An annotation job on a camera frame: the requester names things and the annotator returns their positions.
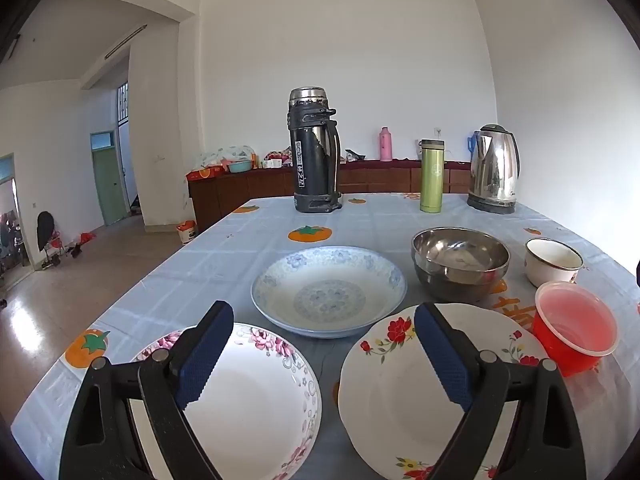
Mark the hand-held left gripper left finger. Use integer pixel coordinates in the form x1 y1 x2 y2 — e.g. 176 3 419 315
59 301 235 480

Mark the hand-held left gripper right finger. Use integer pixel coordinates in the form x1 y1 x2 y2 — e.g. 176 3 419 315
414 302 587 480

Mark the red floral white plate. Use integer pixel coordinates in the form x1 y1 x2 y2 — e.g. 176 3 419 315
338 304 556 480

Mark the pink floral white plate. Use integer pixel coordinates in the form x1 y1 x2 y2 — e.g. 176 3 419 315
127 322 323 480

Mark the stainless steel bowl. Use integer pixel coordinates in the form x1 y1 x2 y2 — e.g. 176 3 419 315
411 227 511 305

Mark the white enamel bowl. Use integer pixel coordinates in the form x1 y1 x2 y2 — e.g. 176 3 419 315
524 238 584 288

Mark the blue patterned plate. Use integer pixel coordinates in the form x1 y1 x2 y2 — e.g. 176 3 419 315
251 246 407 339

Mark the red plastic bowl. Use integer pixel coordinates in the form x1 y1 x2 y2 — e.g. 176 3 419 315
531 281 620 378

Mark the light blue persimmon tablecloth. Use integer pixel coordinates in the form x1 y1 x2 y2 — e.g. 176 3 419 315
10 192 640 480

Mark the dark wooden cabinet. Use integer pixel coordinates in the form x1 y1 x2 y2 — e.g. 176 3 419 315
188 160 473 233

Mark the green thermos bottle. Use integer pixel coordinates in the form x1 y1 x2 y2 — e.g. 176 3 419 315
419 139 446 213

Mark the orange cardboard box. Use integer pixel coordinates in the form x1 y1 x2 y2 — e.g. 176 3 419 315
186 166 227 182

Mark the stainless steel electric kettle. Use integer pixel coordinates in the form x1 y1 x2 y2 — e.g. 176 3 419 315
467 124 521 215

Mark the green door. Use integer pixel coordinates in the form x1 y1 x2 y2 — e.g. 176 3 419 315
91 132 128 226

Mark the mesh food cover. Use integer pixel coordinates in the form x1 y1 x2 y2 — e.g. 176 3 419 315
200 146 257 168

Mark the black round chair back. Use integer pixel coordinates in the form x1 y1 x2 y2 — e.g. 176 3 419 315
36 211 55 252

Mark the black steel thermos flask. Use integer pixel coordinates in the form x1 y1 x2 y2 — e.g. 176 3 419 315
286 87 343 214

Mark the fluorescent tube lamp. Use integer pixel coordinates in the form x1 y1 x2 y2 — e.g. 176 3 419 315
104 24 148 60

